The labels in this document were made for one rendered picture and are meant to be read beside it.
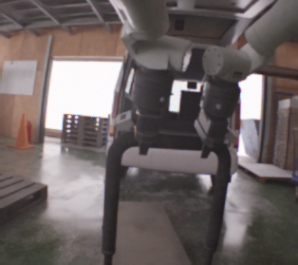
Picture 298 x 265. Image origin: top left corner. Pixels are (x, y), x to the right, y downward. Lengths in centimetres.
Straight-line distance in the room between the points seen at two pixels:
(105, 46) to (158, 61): 429
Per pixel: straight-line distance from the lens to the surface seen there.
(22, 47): 598
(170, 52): 38
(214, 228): 64
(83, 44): 490
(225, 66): 41
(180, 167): 204
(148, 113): 43
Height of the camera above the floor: 80
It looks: 1 degrees up
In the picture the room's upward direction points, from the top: 5 degrees clockwise
